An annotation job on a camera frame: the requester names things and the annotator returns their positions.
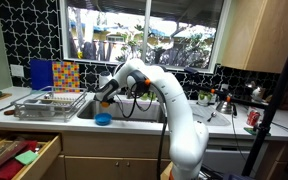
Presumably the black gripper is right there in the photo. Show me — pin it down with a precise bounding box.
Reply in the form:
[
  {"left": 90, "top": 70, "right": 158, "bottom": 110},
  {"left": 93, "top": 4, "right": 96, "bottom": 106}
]
[{"left": 94, "top": 79, "right": 119, "bottom": 102}]

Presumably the orange plastic bowl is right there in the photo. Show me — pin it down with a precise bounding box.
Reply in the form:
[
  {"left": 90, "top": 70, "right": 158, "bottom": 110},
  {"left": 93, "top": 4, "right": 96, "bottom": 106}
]
[{"left": 100, "top": 102, "right": 110, "bottom": 108}]

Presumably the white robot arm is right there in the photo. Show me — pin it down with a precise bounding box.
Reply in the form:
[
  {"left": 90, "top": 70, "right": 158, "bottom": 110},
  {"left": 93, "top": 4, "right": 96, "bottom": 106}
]
[{"left": 94, "top": 59, "right": 209, "bottom": 180}]

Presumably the blue plastic bowl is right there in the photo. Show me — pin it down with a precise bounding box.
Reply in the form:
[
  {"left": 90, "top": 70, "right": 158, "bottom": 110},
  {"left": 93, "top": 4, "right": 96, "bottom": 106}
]
[{"left": 94, "top": 113, "right": 112, "bottom": 126}]

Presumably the stainless steel sink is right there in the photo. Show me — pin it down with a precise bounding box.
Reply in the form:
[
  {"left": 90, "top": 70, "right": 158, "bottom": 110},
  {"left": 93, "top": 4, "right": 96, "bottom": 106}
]
[{"left": 77, "top": 99, "right": 164, "bottom": 123}]

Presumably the colourful mosaic cutting board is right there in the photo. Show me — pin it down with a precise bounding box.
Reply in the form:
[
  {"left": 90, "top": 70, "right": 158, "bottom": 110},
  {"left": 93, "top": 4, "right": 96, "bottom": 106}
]
[{"left": 52, "top": 61, "right": 80, "bottom": 92}]

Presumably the metal dish rack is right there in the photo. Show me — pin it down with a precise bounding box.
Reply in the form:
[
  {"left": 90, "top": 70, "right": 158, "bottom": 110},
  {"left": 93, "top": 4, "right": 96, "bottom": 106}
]
[{"left": 12, "top": 86, "right": 87, "bottom": 122}]

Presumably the blue cutting board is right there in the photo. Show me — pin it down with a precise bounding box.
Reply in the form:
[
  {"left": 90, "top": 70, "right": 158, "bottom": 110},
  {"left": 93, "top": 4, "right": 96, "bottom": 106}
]
[{"left": 30, "top": 59, "right": 53, "bottom": 90}]

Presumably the window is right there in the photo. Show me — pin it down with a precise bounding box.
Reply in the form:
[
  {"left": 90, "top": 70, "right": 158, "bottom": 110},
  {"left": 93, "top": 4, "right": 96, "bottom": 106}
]
[{"left": 59, "top": 0, "right": 232, "bottom": 72}]

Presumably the metal spoon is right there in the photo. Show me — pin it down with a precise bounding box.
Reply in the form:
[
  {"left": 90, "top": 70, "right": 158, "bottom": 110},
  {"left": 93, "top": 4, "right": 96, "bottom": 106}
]
[{"left": 207, "top": 112, "right": 217, "bottom": 122}]

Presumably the green sponge in drawer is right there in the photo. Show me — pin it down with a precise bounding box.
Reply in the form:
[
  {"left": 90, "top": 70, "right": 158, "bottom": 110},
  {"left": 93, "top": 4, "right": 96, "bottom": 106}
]
[{"left": 15, "top": 150, "right": 38, "bottom": 165}]

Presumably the open wooden drawer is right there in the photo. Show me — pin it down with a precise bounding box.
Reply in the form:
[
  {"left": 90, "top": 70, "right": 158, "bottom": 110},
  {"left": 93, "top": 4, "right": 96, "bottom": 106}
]
[{"left": 0, "top": 133, "right": 62, "bottom": 180}]

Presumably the red soda can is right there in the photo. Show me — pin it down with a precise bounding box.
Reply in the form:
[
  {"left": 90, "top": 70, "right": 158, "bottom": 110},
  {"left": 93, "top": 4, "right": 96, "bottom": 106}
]
[{"left": 246, "top": 110, "right": 260, "bottom": 126}]

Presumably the wooden upper cabinet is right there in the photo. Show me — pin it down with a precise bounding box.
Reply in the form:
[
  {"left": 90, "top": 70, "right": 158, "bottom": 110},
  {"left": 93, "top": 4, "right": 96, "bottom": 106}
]
[{"left": 222, "top": 0, "right": 288, "bottom": 73}]

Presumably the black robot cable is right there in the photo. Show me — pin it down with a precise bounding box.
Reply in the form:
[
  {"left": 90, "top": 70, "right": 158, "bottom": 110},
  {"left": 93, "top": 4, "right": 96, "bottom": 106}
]
[{"left": 115, "top": 81, "right": 169, "bottom": 180}]

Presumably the light switch plate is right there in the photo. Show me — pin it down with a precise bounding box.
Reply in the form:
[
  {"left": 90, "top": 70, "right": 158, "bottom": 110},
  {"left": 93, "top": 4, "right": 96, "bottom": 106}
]
[{"left": 10, "top": 64, "right": 24, "bottom": 77}]

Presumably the black camera stand pole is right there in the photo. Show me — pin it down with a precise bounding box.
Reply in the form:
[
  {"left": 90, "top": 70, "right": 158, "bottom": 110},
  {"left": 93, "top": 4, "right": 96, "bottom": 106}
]
[{"left": 193, "top": 56, "right": 288, "bottom": 176}]

